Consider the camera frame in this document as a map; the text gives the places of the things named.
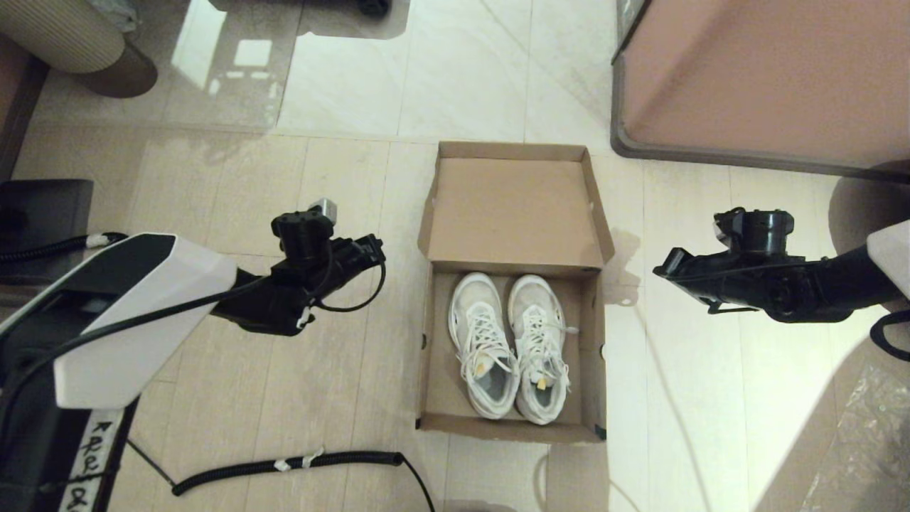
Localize white mesh sneaker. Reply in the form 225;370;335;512
448;272;522;420
507;274;578;426

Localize brown cardboard shoe box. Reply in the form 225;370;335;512
416;140;616;445

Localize black corrugated conduit, two tapes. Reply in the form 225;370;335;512
172;449;436;512

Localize pink cabinet with grey base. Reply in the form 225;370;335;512
609;0;910;178

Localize black corrugated conduit, taped end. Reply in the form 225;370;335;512
0;231;129;265

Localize dark grey floor mat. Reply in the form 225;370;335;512
0;179;95;285

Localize grey crumpled cloth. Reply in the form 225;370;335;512
89;0;141;33

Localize dark brown wooden furniture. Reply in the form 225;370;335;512
0;36;52;178

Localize beige ribbed round stool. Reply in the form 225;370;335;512
0;0;159;98

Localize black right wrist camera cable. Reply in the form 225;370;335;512
679;260;818;315

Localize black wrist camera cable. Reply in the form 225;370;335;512
679;260;818;315
0;260;388;399

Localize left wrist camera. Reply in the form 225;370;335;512
272;199;338;265

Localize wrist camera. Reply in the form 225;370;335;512
272;199;338;265
713;208;796;257

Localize black left wrist camera cable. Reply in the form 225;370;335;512
0;260;388;399

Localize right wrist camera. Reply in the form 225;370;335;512
713;208;796;257

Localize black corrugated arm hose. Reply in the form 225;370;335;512
871;309;910;362

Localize thin black cable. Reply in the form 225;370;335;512
128;439;178;491

